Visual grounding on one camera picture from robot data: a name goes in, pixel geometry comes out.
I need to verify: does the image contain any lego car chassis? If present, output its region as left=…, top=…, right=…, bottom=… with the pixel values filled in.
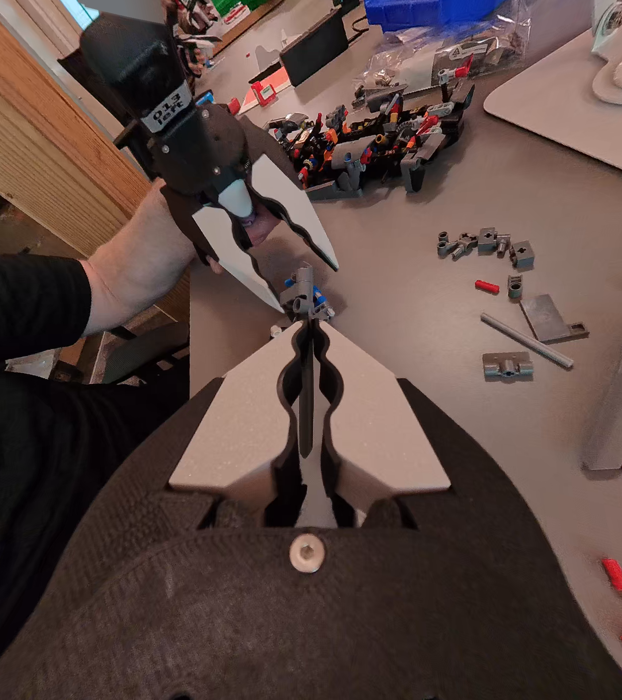
left=264, top=82, right=476, bottom=201

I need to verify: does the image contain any wooden pillar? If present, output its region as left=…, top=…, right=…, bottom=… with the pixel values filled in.
left=0, top=0, right=153, bottom=258

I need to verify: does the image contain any blue and grey lego assembly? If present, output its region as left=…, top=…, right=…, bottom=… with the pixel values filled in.
left=270, top=261, right=339, bottom=459

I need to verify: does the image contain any grey lego bracket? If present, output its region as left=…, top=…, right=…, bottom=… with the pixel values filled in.
left=482, top=351, right=535, bottom=381

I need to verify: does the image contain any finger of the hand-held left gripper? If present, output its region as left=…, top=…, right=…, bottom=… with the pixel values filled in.
left=190, top=203, right=288, bottom=316
left=242, top=153, right=340, bottom=273

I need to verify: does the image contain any person's left hand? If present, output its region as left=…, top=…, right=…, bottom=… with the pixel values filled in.
left=104, top=180, right=280, bottom=329

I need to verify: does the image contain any person's left forearm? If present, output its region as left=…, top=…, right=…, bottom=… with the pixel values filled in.
left=0, top=254, right=125, bottom=366

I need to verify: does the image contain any white book stand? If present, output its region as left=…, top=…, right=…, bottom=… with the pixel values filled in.
left=483, top=0, right=622, bottom=184

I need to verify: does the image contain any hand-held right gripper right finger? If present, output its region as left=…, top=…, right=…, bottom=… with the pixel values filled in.
left=313, top=320, right=452, bottom=507

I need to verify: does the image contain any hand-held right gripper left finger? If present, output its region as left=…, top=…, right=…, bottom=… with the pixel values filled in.
left=169, top=322, right=308, bottom=502

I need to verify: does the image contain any cluster of grey lego connectors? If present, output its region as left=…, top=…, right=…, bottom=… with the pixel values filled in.
left=437, top=227, right=535, bottom=269

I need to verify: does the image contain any long grey lego axle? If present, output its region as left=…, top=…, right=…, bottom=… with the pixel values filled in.
left=480, top=312, right=574, bottom=369

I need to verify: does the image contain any dark grey flat lego plate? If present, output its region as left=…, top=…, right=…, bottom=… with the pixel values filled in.
left=520, top=294, right=590, bottom=345

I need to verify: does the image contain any blue plastic bin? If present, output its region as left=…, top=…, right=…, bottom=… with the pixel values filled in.
left=364, top=0, right=509, bottom=28

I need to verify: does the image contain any black rectangular box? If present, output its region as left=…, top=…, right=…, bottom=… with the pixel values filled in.
left=279, top=8, right=350, bottom=88

